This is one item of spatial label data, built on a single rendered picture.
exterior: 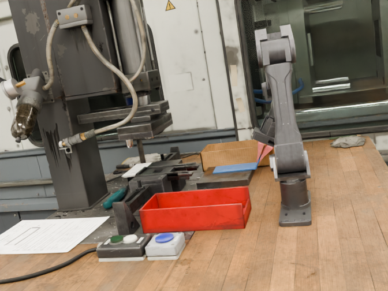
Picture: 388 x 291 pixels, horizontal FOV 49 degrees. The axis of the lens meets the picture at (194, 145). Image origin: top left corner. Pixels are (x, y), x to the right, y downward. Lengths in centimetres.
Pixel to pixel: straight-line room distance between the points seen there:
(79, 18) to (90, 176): 47
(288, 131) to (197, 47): 89
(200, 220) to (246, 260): 19
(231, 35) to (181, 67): 27
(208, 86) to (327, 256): 113
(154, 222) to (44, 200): 135
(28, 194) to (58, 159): 108
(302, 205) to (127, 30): 64
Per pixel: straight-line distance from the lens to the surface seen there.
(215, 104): 181
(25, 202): 239
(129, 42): 119
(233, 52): 172
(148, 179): 119
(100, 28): 120
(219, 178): 130
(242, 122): 175
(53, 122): 130
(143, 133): 114
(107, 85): 120
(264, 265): 82
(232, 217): 97
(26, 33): 132
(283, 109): 102
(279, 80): 104
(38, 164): 229
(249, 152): 142
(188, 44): 183
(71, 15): 120
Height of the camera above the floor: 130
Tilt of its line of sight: 12 degrees down
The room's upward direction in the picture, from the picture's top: 10 degrees counter-clockwise
